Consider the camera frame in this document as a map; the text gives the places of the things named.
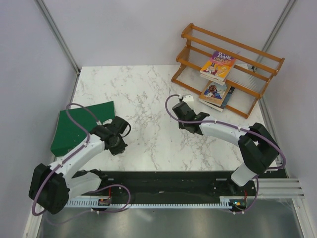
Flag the green lever arch file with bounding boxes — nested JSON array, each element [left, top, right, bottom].
[[51, 101, 115, 157]]

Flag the tan illustrated book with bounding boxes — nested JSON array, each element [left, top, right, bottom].
[[199, 81, 231, 107]]

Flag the purple orange Roald Dahl book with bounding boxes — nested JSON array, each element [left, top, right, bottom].
[[200, 51, 236, 82]]

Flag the dark blue Nineteen Eighty-Four book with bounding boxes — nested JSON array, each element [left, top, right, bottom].
[[210, 86, 235, 112]]

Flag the red Treehouse book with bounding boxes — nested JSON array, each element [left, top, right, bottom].
[[200, 72, 226, 85]]

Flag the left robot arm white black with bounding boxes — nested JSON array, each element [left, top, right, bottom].
[[29, 116, 131, 214]]

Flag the orange wooden shelf rack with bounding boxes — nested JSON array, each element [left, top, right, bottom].
[[171, 23, 285, 119]]

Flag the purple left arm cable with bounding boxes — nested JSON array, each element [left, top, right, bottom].
[[32, 103, 132, 225]]

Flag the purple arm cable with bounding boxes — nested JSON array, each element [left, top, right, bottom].
[[165, 94, 287, 215], [32, 103, 132, 225]]

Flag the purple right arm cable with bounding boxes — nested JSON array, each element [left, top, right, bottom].
[[165, 94, 287, 215]]

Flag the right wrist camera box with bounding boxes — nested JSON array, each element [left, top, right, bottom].
[[179, 94, 194, 104]]

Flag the white slotted cable duct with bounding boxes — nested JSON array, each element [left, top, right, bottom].
[[65, 196, 232, 209]]

